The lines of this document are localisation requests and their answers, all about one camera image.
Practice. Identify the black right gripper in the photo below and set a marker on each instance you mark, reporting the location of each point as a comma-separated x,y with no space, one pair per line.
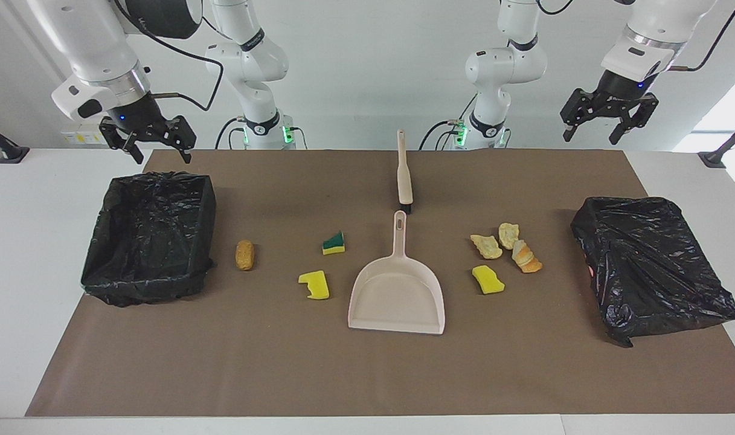
144,124

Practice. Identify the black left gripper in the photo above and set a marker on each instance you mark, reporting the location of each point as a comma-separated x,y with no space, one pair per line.
615,96

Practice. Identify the brown fried croquette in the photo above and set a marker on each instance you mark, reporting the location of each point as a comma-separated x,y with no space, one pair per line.
244,255

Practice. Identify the pale small bread piece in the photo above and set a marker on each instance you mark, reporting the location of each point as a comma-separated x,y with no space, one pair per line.
508,235

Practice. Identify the striped croissant piece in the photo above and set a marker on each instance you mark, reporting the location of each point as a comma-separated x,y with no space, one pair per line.
526,257

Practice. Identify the yellow sponge block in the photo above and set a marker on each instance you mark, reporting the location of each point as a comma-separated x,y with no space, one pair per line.
488,280

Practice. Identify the beige hand brush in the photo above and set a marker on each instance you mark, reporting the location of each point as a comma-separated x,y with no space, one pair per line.
404,181

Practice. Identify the green and yellow sponge piece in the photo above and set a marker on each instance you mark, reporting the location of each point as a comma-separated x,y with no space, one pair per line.
334,244

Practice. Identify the notched yellow sponge piece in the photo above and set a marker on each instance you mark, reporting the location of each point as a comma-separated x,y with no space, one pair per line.
316,287

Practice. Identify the beige plastic dustpan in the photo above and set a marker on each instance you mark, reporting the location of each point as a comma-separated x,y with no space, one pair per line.
397,296

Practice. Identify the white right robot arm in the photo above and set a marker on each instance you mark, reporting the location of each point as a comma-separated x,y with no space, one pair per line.
89,36

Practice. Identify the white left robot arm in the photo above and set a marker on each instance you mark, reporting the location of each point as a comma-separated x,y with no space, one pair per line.
506,66

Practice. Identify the open bin with black bag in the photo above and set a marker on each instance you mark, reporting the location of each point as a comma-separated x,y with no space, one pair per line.
150,241

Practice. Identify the bin covered by black bag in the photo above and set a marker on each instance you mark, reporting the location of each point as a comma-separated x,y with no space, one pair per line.
645,266

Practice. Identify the black clamp stand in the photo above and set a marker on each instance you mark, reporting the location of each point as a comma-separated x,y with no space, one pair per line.
11,154
714,158

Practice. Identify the brown paper table mat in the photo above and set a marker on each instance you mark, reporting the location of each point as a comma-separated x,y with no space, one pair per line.
282,362

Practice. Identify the white wall socket box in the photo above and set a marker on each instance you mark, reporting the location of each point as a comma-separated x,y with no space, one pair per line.
80,138

